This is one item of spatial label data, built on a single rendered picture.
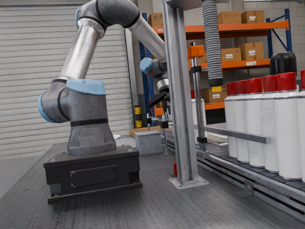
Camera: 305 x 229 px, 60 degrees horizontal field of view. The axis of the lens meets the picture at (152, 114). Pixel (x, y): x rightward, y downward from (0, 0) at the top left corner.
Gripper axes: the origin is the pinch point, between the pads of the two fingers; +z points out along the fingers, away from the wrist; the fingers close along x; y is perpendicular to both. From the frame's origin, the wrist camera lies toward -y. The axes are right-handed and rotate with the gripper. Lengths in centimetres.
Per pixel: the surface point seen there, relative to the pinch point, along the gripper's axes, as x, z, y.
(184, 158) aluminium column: -51, 33, -15
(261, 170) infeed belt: -61, 42, -2
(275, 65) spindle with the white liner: -51, 6, 25
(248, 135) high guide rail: -64, 34, -4
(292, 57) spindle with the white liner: -54, 6, 29
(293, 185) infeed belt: -71, 47, -3
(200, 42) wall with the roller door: 272, -297, 197
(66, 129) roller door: 340, -167, -84
